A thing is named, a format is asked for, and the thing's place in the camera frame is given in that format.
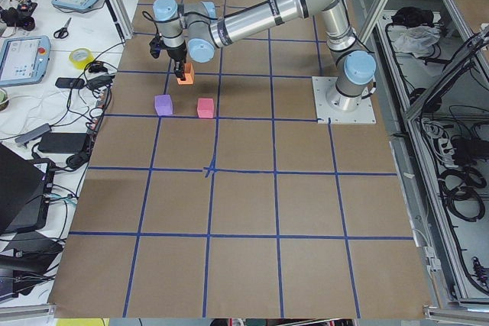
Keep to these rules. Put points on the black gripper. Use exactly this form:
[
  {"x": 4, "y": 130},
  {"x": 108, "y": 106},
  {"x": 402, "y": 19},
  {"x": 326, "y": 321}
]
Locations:
[{"x": 176, "y": 53}]

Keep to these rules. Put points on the orange foam cube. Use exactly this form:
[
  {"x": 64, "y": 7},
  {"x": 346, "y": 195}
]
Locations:
[{"x": 188, "y": 75}]

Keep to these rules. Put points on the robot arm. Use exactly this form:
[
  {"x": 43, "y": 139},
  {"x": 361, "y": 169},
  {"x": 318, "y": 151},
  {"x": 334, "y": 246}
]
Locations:
[{"x": 194, "y": 32}]

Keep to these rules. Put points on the purple foam cube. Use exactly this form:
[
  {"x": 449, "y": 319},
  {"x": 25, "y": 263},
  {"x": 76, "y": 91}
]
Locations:
[{"x": 163, "y": 105}]

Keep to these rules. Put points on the pink foam cube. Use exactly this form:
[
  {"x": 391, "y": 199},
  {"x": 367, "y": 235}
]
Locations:
[{"x": 205, "y": 108}]

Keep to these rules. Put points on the yellow tape roll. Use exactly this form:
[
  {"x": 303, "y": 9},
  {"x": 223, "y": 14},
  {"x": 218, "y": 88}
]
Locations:
[{"x": 81, "y": 57}]

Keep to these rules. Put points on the near teach pendant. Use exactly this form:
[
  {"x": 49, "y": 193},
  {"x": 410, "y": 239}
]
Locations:
[{"x": 24, "y": 60}]

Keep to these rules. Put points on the black laptop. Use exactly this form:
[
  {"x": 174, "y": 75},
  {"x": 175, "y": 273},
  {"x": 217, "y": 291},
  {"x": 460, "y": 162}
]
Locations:
[{"x": 25, "y": 185}]

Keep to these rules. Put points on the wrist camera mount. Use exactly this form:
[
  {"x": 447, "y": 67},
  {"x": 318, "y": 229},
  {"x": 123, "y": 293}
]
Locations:
[{"x": 155, "y": 46}]

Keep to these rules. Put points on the black handled scissors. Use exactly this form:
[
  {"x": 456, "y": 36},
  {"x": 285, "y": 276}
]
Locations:
[{"x": 62, "y": 32}]

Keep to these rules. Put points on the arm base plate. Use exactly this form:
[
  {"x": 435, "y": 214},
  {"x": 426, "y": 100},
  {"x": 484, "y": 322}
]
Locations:
[{"x": 334, "y": 108}]

